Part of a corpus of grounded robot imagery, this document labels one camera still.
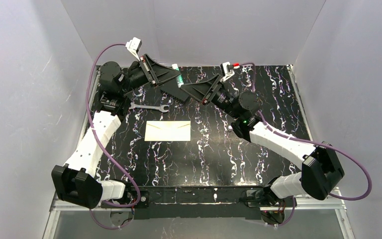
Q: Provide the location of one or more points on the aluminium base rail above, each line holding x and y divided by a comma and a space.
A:
223, 202

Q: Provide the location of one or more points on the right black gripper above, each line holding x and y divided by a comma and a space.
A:
211, 89

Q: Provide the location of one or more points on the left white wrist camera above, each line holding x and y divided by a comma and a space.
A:
133, 47

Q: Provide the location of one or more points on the cream paper envelope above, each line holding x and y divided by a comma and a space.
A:
166, 130

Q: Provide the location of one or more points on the silver open-end wrench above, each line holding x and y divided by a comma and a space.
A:
161, 108

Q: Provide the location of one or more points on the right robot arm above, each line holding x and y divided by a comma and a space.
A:
320, 168

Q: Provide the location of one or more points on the green glue stick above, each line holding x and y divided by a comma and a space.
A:
179, 78

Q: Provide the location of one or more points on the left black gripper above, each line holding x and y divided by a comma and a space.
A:
149, 70

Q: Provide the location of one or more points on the black ribbed block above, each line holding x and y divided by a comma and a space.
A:
174, 91

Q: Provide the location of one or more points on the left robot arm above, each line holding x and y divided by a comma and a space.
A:
75, 180

